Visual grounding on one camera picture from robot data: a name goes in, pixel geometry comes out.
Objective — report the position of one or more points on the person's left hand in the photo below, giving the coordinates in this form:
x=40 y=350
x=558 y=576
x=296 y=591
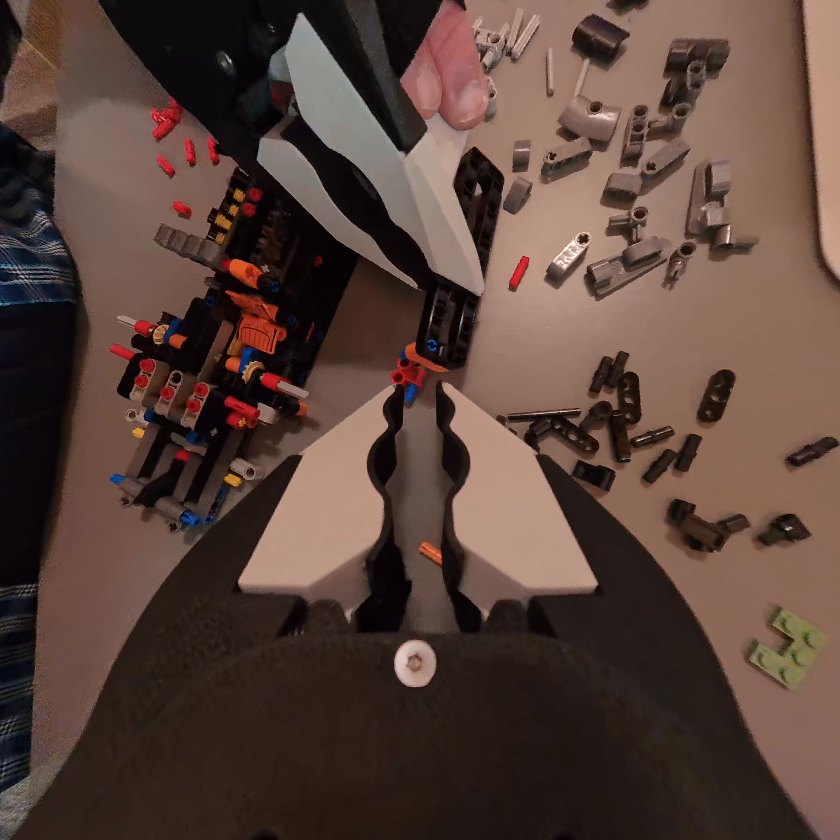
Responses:
x=453 y=79

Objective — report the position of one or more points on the group of red lego pins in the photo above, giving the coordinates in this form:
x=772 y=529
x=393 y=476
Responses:
x=164 y=128

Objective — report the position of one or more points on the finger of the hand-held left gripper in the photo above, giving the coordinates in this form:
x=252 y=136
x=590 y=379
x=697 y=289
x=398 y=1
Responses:
x=341 y=98
x=308 y=190

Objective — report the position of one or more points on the person's dark navy garment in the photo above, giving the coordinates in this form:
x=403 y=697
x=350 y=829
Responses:
x=33 y=426

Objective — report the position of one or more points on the black lego frame orange end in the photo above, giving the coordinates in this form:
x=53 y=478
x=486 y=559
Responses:
x=446 y=328

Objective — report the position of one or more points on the single red lego pin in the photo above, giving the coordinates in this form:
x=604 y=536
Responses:
x=518 y=272

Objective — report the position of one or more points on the red lego connector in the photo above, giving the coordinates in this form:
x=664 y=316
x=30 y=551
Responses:
x=408 y=375

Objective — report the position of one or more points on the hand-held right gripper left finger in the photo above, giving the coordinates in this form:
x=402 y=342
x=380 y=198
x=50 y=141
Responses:
x=315 y=518

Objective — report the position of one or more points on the orange lego pin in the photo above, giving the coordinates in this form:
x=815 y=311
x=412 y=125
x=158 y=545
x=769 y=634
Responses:
x=430 y=550

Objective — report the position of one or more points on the green lego plate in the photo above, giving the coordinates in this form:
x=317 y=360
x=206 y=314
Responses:
x=797 y=656

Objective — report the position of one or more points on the pile of grey lego pieces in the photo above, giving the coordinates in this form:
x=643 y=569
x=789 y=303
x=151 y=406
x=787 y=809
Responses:
x=630 y=262

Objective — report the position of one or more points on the pile of black lego pieces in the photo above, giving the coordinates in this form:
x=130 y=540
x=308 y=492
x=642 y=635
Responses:
x=630 y=394

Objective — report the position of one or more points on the blue lego pin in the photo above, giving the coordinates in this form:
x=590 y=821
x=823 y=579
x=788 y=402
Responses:
x=410 y=392

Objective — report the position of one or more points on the white book stand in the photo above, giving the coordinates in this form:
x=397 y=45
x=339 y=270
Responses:
x=827 y=131

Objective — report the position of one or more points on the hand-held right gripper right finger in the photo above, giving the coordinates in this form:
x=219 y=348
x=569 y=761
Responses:
x=525 y=518

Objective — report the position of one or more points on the multicoloured lego car assembly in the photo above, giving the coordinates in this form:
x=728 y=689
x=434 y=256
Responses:
x=262 y=328

